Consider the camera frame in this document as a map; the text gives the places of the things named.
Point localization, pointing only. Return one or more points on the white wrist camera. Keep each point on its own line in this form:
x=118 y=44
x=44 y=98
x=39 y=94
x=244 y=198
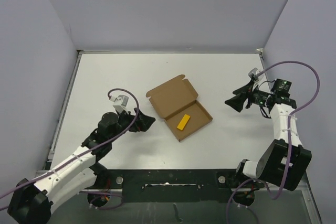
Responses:
x=120 y=103
x=255 y=77

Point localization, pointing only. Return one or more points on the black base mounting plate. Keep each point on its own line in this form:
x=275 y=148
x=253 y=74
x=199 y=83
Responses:
x=169 y=185

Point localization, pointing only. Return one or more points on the brown cardboard box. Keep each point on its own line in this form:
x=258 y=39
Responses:
x=175 y=98

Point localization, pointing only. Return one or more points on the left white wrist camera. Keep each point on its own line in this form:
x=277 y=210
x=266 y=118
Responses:
x=120 y=103

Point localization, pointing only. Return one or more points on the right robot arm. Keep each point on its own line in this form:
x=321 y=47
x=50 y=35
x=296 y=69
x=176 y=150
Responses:
x=285 y=161

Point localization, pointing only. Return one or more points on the yellow rectangular block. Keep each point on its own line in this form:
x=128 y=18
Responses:
x=183 y=122

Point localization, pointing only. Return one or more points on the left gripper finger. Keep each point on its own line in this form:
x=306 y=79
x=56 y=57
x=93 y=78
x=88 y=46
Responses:
x=144 y=120
x=142 y=127

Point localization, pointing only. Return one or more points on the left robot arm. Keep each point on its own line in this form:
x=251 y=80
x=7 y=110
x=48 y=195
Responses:
x=35 y=202

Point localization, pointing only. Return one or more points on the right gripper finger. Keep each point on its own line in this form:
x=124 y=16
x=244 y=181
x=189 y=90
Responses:
x=237 y=102
x=245 y=89

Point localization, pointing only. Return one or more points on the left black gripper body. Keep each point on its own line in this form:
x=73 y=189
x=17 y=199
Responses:
x=125 y=119

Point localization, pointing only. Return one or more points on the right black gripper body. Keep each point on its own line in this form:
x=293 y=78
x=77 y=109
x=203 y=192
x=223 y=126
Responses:
x=256 y=97

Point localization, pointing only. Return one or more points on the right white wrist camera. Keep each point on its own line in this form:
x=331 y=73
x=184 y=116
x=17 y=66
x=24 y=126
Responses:
x=255 y=77

